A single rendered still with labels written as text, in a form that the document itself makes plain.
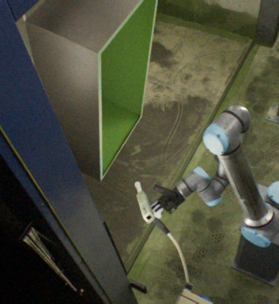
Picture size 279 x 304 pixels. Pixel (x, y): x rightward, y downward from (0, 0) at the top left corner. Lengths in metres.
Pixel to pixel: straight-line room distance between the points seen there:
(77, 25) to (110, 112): 1.27
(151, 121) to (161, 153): 0.34
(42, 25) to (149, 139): 1.78
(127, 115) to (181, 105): 0.74
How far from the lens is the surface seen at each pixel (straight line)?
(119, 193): 3.07
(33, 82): 0.93
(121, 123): 2.88
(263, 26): 4.04
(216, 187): 2.13
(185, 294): 1.18
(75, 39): 1.71
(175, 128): 3.36
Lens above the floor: 2.69
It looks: 53 degrees down
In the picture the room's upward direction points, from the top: 7 degrees counter-clockwise
